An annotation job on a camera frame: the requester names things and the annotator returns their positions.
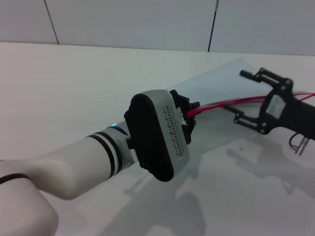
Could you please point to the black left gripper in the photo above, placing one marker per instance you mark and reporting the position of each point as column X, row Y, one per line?
column 179, row 99

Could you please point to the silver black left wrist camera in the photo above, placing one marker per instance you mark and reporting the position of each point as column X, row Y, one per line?
column 157, row 132

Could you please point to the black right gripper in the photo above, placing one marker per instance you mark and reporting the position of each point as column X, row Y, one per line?
column 278, row 110

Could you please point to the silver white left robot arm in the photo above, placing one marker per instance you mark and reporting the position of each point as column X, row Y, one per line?
column 81, row 162

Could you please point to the clear document bag red zipper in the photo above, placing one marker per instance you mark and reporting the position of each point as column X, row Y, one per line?
column 216, row 83

